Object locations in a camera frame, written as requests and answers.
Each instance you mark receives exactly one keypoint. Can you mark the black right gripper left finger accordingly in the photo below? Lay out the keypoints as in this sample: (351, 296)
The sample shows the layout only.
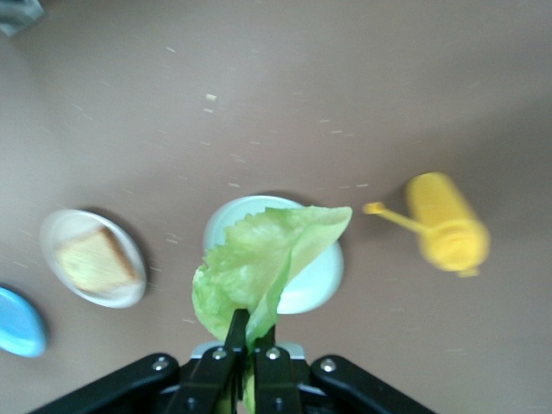
(207, 384)

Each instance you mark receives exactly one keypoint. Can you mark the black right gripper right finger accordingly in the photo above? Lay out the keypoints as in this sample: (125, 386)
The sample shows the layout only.
(276, 379)

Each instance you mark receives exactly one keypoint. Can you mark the green lettuce leaf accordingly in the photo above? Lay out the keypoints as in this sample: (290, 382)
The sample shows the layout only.
(259, 259)

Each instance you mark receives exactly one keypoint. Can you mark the brown bread slice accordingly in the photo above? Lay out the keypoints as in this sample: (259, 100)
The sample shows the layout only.
(95, 263)

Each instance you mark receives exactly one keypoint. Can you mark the yellow mustard squeeze bottle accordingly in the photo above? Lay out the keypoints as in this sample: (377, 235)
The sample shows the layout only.
(448, 224)

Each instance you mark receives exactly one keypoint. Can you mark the mint green plate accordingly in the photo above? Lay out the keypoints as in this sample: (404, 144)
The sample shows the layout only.
(315, 276)

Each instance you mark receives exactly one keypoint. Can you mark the blue plate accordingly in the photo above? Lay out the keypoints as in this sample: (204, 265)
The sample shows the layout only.
(19, 323)

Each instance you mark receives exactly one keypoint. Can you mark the beige plate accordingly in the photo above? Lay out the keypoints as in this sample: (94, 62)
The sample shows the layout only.
(64, 224)

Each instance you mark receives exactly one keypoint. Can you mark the silver table edge bracket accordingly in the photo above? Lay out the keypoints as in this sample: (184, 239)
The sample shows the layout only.
(19, 15)

